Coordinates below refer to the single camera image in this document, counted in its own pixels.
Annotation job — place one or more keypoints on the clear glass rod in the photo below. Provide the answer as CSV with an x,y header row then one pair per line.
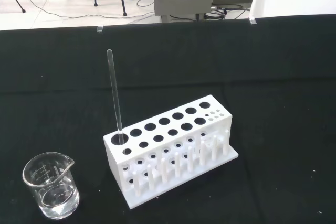
x,y
115,90

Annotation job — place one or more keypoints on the white test tube rack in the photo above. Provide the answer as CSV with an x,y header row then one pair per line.
x,y
115,163

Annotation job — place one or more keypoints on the black bench cloth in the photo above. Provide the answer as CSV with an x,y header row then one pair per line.
x,y
236,64

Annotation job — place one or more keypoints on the clear cloth clip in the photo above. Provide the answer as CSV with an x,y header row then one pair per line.
x,y
100,29
252,20

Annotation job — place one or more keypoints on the clear glass beaker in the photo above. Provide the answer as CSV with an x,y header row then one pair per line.
x,y
52,203

